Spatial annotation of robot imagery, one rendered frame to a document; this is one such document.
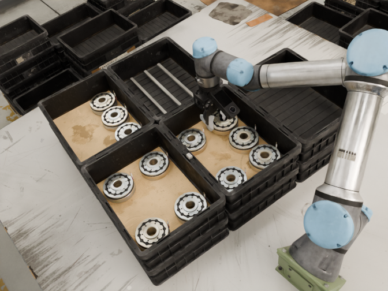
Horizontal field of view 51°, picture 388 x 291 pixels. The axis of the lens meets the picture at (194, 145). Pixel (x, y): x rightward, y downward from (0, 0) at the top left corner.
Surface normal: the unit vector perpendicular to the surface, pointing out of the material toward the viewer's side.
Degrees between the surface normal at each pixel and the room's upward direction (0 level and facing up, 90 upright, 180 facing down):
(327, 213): 48
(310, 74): 60
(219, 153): 0
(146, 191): 0
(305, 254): 24
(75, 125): 0
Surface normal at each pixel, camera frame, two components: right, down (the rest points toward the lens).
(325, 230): -0.54, 0.06
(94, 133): -0.12, -0.63
